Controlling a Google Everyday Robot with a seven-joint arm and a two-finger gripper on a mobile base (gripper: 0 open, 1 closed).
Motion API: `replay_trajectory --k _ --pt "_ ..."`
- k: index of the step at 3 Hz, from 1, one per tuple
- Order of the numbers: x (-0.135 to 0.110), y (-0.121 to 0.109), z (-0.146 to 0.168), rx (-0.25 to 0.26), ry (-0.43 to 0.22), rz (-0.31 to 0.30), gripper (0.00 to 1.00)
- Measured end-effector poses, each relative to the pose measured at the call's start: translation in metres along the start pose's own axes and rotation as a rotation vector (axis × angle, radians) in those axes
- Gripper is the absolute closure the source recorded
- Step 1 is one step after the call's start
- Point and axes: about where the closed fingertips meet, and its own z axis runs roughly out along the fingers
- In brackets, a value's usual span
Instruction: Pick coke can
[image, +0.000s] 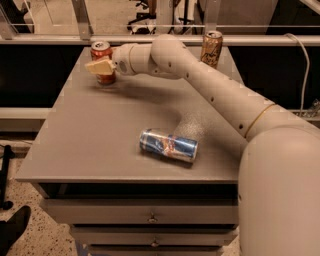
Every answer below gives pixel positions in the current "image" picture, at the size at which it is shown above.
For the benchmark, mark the black stand leg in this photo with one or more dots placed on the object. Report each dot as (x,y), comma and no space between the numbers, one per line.
(8,154)

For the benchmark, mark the red coke can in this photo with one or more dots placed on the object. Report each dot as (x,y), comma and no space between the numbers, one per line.
(98,50)

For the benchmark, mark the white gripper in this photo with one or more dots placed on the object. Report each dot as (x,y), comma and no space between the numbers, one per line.
(122,60)

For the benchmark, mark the metal window rail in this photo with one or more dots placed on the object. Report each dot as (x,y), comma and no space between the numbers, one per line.
(228,40)

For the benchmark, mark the gold brown soda can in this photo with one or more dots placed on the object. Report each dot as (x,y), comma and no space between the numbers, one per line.
(211,48)

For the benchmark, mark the grey drawer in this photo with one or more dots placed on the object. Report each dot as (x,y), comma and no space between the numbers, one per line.
(140,211)
(159,236)

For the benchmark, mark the top grey drawer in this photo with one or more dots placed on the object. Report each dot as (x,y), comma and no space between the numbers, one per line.
(140,211)

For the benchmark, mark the grey drawer cabinet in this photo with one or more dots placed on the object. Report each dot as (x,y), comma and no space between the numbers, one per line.
(88,148)

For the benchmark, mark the middle grey drawer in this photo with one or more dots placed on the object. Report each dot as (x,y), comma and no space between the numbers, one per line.
(159,236)

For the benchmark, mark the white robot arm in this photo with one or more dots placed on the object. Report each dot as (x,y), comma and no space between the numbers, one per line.
(279,173)

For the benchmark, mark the blue red bull can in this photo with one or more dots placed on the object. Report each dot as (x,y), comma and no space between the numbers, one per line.
(168,145)

